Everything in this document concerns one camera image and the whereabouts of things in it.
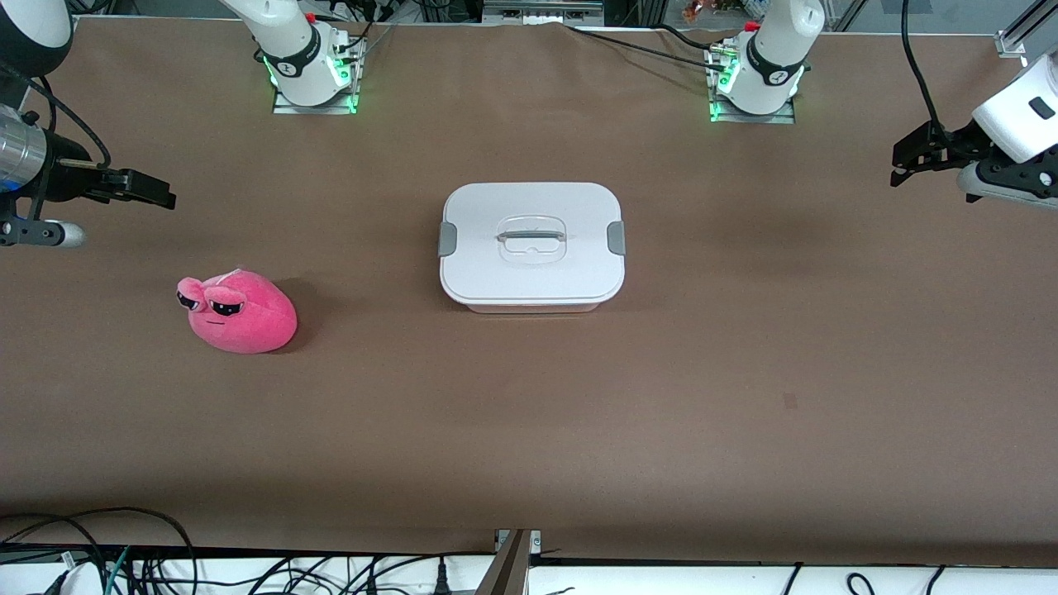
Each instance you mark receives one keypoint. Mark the white box lid grey latches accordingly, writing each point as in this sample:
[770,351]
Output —
[529,281]

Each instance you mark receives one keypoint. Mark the orange figurine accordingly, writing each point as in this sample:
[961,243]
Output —
[694,10]

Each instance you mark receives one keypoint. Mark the grey metal fixture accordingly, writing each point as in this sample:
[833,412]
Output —
[537,12]

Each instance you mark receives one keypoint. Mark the pink plastic box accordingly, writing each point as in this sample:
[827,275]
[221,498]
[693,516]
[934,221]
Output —
[529,308]

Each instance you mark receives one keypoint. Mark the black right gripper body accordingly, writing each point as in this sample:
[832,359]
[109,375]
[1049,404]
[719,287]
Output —
[63,173]

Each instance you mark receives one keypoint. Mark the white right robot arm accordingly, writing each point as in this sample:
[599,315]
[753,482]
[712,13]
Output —
[297,49]

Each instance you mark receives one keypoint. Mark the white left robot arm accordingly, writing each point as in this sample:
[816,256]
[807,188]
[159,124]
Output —
[773,66]

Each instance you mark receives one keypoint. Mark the aluminium frame profile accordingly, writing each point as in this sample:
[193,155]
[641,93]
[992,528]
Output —
[1021,37]

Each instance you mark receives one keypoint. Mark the pink plush toy with sunglasses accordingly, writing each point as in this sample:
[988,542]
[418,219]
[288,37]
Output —
[248,318]

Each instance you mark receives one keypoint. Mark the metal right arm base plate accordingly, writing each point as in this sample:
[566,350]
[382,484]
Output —
[285,106]

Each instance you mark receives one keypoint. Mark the aluminium post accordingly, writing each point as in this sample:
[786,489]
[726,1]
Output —
[508,570]

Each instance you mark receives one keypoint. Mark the black power plug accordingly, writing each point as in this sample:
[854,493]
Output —
[442,578]

